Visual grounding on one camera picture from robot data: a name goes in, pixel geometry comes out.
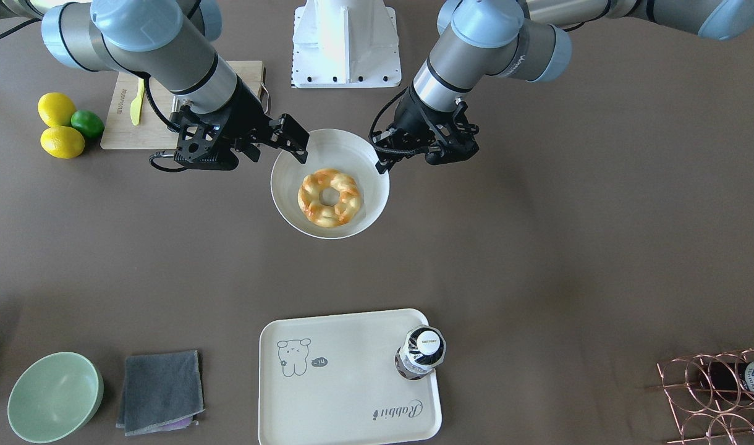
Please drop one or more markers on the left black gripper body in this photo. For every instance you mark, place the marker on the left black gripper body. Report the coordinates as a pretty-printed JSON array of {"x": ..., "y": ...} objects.
[{"x": 410, "y": 117}]

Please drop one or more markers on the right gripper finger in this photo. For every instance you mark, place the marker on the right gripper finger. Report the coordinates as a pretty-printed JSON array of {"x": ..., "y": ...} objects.
[{"x": 287, "y": 134}]

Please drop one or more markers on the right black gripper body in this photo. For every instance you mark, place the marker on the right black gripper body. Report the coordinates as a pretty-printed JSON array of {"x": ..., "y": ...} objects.
[{"x": 246, "y": 117}]

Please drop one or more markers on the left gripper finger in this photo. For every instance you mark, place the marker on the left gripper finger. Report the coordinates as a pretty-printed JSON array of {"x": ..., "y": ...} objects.
[{"x": 388, "y": 157}]

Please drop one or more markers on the twisted glazed donut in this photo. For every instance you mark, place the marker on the twisted glazed donut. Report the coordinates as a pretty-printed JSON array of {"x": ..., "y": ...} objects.
[{"x": 328, "y": 216}]

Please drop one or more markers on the white plate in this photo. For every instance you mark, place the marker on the white plate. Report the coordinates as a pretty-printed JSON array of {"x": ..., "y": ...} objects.
[{"x": 349, "y": 154}]

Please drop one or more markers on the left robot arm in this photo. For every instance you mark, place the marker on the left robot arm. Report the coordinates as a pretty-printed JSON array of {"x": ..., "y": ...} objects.
[{"x": 527, "y": 40}]

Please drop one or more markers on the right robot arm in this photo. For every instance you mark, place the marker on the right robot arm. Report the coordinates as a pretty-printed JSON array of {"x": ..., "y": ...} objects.
[{"x": 169, "y": 42}]

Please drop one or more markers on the cream rabbit tray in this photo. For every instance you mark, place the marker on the cream rabbit tray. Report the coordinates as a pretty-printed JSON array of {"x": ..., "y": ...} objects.
[{"x": 333, "y": 380}]

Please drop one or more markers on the wooden cutting board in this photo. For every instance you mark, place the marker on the wooden cutting board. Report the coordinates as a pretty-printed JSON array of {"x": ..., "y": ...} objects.
[{"x": 151, "y": 133}]

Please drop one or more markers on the yellow plastic knife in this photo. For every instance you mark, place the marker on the yellow plastic knife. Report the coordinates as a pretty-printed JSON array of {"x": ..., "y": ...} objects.
[{"x": 135, "y": 107}]

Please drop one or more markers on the green lime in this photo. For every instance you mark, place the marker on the green lime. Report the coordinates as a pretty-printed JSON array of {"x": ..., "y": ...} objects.
[{"x": 89, "y": 124}]

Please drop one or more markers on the lower yellow lemon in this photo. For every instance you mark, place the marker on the lower yellow lemon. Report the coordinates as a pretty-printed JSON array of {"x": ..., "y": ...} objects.
[{"x": 63, "y": 142}]

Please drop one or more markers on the yellow lemon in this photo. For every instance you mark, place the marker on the yellow lemon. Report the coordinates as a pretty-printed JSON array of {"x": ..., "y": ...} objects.
[
  {"x": 63, "y": 142},
  {"x": 56, "y": 109}
]

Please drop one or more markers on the dark drink bottle white cap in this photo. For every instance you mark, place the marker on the dark drink bottle white cap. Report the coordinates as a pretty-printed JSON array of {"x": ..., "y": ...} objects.
[{"x": 422, "y": 351}]

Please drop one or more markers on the upper yellow lemon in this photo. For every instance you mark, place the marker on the upper yellow lemon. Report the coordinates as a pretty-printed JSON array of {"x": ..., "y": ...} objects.
[{"x": 56, "y": 109}]

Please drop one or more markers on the grey folded cloth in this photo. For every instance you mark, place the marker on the grey folded cloth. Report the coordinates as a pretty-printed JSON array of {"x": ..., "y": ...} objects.
[{"x": 161, "y": 392}]

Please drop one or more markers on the green bowl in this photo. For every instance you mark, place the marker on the green bowl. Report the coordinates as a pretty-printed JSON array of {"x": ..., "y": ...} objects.
[{"x": 54, "y": 397}]

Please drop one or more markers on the dark bottle in rack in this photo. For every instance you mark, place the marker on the dark bottle in rack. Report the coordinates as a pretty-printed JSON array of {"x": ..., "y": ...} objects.
[{"x": 732, "y": 382}]

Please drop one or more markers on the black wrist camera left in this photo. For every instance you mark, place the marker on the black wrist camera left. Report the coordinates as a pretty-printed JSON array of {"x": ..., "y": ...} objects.
[{"x": 453, "y": 135}]

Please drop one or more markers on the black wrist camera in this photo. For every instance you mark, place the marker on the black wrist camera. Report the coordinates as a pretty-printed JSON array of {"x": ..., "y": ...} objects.
[
  {"x": 453, "y": 135},
  {"x": 201, "y": 146}
]

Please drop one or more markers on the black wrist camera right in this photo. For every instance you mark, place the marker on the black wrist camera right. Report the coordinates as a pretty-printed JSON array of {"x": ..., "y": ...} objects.
[{"x": 201, "y": 146}]

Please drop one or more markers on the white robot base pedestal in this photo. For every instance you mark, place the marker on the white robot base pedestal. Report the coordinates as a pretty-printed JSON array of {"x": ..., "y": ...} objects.
[{"x": 345, "y": 44}]

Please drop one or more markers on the copper wire bottle rack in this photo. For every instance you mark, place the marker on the copper wire bottle rack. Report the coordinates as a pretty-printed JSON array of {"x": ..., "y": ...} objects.
[{"x": 699, "y": 417}]

